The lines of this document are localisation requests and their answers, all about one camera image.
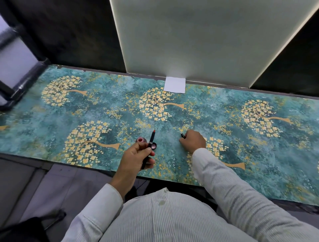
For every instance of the black chair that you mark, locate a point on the black chair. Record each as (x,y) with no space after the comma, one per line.
(22,229)

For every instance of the teal floral table cover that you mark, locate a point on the teal floral table cover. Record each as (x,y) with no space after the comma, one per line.
(62,124)

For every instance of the black pen cap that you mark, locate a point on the black pen cap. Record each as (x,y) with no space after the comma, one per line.
(182,135)

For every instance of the black bottle cap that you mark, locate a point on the black bottle cap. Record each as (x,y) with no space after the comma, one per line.
(153,145)

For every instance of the red ink bottle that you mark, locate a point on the red ink bottle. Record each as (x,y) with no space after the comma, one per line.
(141,139)

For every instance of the person's striped shirt torso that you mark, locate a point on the person's striped shirt torso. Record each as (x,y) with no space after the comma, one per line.
(169,219)

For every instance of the white paper square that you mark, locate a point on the white paper square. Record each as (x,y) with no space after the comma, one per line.
(174,85)

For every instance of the person's right forearm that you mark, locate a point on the person's right forearm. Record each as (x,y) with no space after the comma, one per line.
(244,199)

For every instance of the black wrapped metal frame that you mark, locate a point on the black wrapped metal frame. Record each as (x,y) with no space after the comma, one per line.
(27,82)

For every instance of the black pen barrel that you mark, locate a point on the black pen barrel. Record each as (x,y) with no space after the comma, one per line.
(144,163)

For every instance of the frosted white light panel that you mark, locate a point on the frosted white light panel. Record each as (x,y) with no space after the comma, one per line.
(211,37)

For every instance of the person's left hand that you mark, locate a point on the person's left hand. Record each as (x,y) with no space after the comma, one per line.
(132,164)

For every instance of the person's left forearm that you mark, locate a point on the person's left forearm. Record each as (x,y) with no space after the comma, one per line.
(94,219)

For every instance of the person's right hand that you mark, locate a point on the person's right hand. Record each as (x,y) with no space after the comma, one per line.
(194,142)

